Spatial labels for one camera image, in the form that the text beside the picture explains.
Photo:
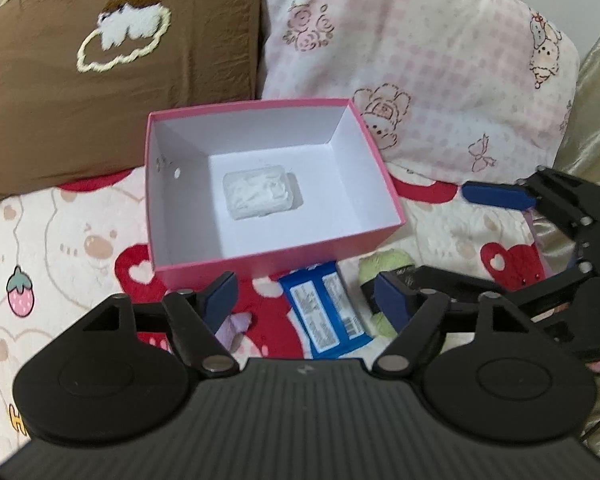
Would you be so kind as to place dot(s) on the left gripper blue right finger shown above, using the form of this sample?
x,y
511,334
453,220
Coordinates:
x,y
417,316

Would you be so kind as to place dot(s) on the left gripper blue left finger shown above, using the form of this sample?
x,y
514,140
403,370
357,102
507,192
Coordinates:
x,y
194,318

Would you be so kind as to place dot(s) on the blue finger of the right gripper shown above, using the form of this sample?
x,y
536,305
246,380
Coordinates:
x,y
461,287
506,196

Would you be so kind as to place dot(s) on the green yarn ball black label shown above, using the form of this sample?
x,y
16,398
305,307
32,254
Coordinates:
x,y
370,268

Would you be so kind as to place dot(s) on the purple plush toy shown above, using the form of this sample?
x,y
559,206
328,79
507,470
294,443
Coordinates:
x,y
231,330

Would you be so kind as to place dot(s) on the beige satin curtain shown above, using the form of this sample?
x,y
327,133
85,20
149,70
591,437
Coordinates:
x,y
579,153

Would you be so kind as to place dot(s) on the blue wet wipes pack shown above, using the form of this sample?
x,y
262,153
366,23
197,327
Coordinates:
x,y
324,310

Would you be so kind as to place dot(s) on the pink checkered cartoon pillow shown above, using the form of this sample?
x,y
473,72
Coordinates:
x,y
453,90

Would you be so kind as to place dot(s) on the pink cardboard box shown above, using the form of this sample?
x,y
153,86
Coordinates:
x,y
350,205

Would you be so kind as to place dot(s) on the white plastic packet in box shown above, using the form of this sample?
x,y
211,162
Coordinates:
x,y
260,192

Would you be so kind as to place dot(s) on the bear print red white blanket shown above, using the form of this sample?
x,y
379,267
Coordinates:
x,y
63,250

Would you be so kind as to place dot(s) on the brown embroidered pillow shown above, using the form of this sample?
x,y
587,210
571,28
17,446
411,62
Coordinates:
x,y
78,79

